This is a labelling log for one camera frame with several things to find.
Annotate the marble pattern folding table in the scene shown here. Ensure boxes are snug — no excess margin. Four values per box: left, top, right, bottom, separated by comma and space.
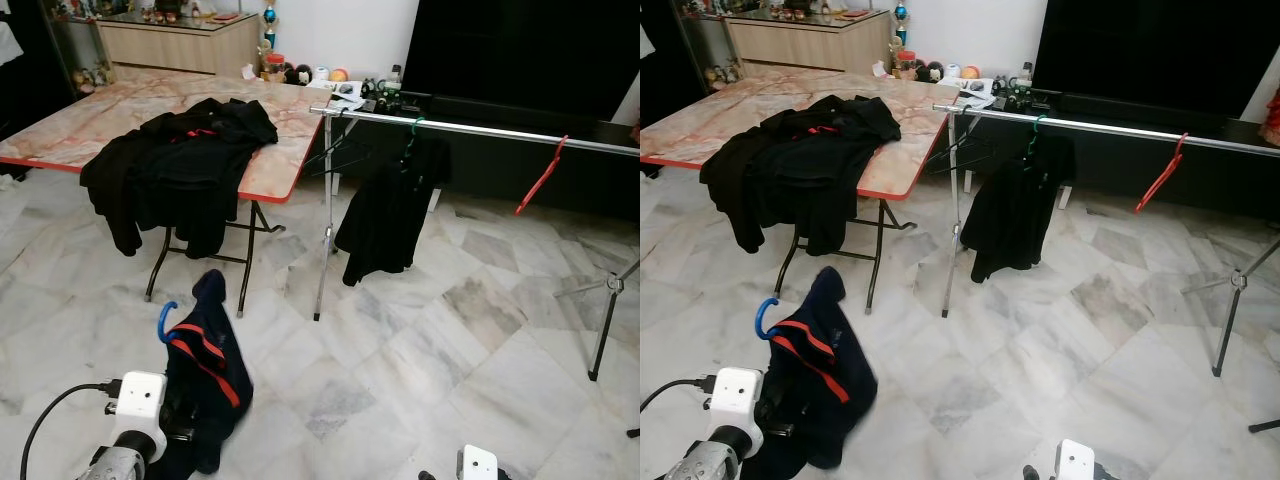
0, 68, 336, 319
640, 68, 963, 316

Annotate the black garment pile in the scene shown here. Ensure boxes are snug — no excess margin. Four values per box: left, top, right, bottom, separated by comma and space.
80, 97, 279, 259
698, 95, 901, 256

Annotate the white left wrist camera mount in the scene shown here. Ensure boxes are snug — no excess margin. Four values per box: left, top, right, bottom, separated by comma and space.
108, 371, 169, 461
705, 367, 767, 456

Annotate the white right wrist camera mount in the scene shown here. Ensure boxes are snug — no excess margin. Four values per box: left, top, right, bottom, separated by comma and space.
1052, 438, 1096, 480
457, 445, 499, 480

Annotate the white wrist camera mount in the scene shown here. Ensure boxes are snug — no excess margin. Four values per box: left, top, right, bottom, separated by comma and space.
1052, 438, 1096, 480
705, 367, 767, 456
457, 445, 499, 480
108, 371, 169, 461

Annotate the green plastic hanger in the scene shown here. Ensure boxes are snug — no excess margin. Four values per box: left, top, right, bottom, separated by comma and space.
400, 117, 426, 171
1020, 115, 1049, 169

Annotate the black soundbar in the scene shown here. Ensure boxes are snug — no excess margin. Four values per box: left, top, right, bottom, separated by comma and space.
1060, 93, 1231, 131

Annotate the black wire hanger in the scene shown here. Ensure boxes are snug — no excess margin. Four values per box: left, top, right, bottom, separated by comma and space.
925, 118, 1001, 179
300, 120, 376, 181

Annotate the black display shelf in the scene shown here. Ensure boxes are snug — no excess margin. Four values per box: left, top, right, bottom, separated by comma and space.
640, 0, 731, 96
0, 0, 106, 131

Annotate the light wooden sideboard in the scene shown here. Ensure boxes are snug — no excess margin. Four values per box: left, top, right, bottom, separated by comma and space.
95, 12, 263, 83
722, 10, 894, 79

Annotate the silver metal clothes rack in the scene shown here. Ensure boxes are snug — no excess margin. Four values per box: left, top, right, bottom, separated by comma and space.
932, 103, 1280, 436
308, 105, 641, 383

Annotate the stack of white papers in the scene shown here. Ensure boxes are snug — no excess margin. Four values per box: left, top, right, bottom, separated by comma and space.
945, 78, 996, 111
325, 82, 369, 116

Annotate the navy garment red trim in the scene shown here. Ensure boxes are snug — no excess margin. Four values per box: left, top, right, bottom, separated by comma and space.
150, 268, 254, 476
765, 265, 879, 476

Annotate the black shirt small chest logo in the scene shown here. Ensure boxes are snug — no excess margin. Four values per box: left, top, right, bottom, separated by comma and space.
960, 133, 1076, 284
335, 135, 451, 288

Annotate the black low TV console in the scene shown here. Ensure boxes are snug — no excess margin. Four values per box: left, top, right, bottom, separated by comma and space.
330, 95, 641, 221
960, 93, 1280, 216

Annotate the black flat screen television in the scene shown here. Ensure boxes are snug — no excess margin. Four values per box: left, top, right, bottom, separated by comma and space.
1030, 0, 1280, 121
402, 0, 641, 123

